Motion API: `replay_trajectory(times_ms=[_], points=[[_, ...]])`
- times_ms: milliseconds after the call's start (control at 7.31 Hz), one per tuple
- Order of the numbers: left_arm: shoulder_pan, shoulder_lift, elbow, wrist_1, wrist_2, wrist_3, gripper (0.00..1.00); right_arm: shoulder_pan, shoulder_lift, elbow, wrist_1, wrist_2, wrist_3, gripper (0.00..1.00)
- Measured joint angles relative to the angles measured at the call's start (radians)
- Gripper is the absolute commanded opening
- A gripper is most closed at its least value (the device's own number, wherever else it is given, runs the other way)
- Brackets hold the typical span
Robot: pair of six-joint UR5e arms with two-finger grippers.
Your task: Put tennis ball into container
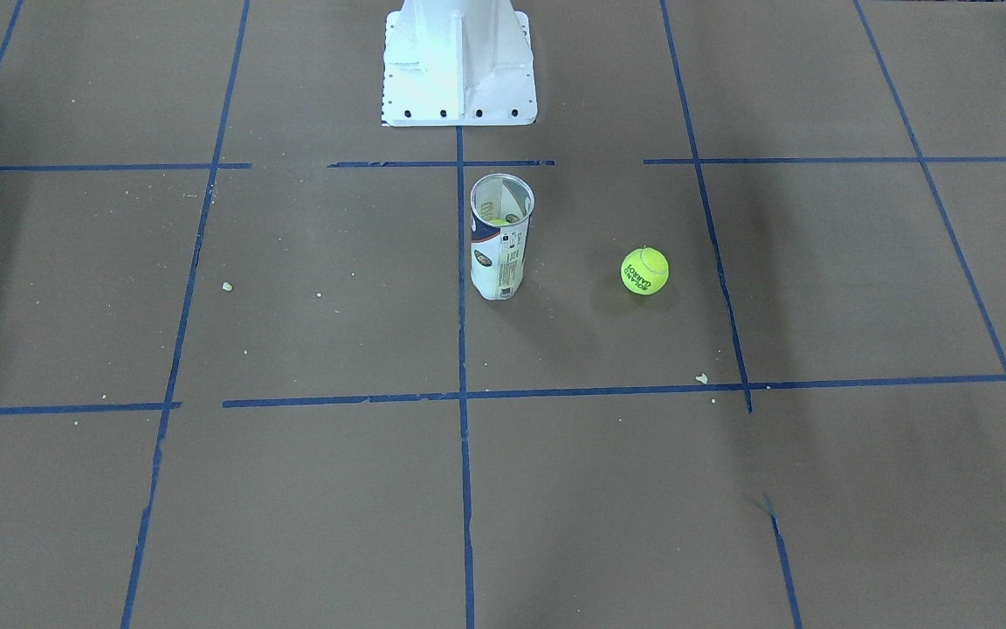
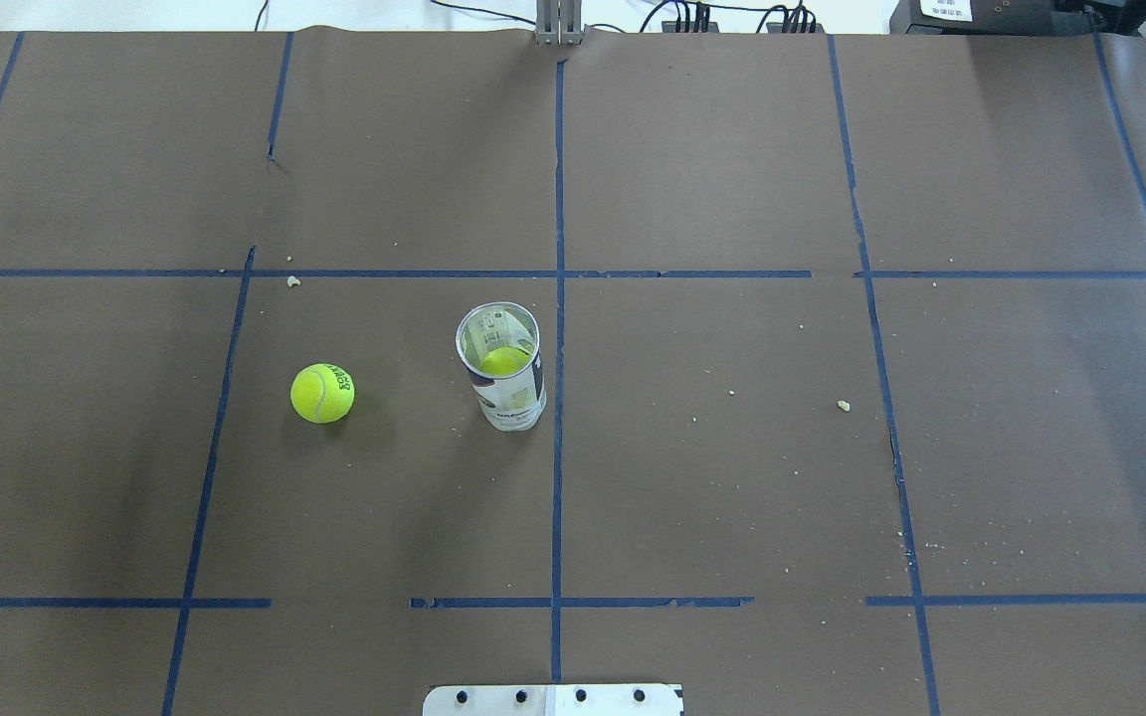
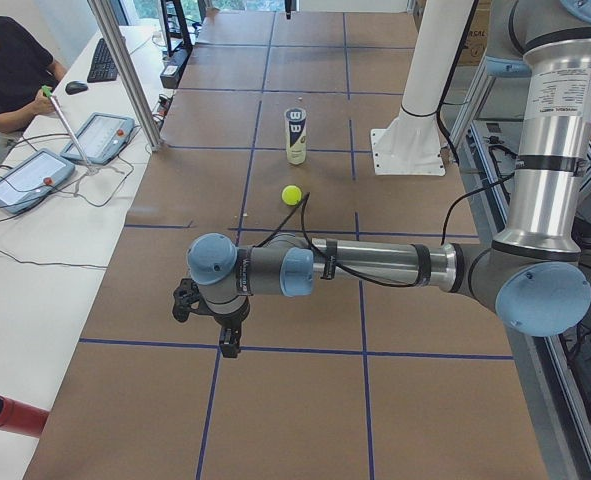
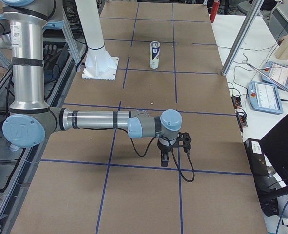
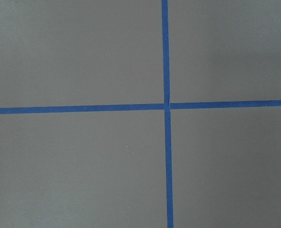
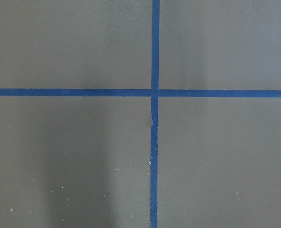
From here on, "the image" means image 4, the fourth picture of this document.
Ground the black monitor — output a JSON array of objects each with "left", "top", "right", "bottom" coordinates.
[{"left": 259, "top": 114, "right": 288, "bottom": 202}]

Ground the teach pendant tablet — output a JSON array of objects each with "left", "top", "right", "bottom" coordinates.
[
  {"left": 248, "top": 81, "right": 283, "bottom": 115},
  {"left": 262, "top": 61, "right": 288, "bottom": 88}
]

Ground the lower orange connector block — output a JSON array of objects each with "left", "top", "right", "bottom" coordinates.
[{"left": 236, "top": 112, "right": 248, "bottom": 128}]

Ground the white tennis ball can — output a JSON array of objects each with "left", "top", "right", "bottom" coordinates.
[{"left": 149, "top": 41, "right": 161, "bottom": 69}]

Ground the black computer box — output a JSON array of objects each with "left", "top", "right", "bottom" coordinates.
[{"left": 244, "top": 138, "right": 276, "bottom": 177}]

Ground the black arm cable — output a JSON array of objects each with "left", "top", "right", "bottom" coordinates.
[{"left": 127, "top": 128, "right": 195, "bottom": 182}]

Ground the upper orange connector block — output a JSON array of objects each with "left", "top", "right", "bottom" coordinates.
[{"left": 231, "top": 96, "right": 242, "bottom": 108}]

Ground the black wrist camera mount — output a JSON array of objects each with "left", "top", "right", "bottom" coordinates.
[{"left": 177, "top": 132, "right": 192, "bottom": 154}]

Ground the near teach pendant tablet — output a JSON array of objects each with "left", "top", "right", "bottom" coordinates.
[{"left": 248, "top": 81, "right": 283, "bottom": 115}]

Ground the metal reach stick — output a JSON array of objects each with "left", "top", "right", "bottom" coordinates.
[{"left": 242, "top": 54, "right": 288, "bottom": 93}]

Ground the aluminium frame post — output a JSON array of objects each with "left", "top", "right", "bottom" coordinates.
[{"left": 221, "top": 0, "right": 264, "bottom": 76}]

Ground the orange connector block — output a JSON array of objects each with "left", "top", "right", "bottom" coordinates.
[
  {"left": 236, "top": 112, "right": 248, "bottom": 128},
  {"left": 231, "top": 96, "right": 242, "bottom": 108}
]

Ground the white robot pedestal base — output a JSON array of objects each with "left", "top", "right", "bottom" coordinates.
[{"left": 75, "top": 0, "right": 119, "bottom": 80}]

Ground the red cylinder tube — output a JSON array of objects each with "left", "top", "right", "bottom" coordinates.
[{"left": 210, "top": 0, "right": 220, "bottom": 23}]

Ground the far teach pendant tablet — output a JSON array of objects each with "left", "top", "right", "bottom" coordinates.
[{"left": 262, "top": 61, "right": 288, "bottom": 88}]

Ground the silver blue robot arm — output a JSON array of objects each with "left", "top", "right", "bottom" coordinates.
[{"left": 2, "top": 0, "right": 186, "bottom": 167}]

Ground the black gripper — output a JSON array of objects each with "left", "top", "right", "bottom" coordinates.
[{"left": 157, "top": 138, "right": 178, "bottom": 167}]

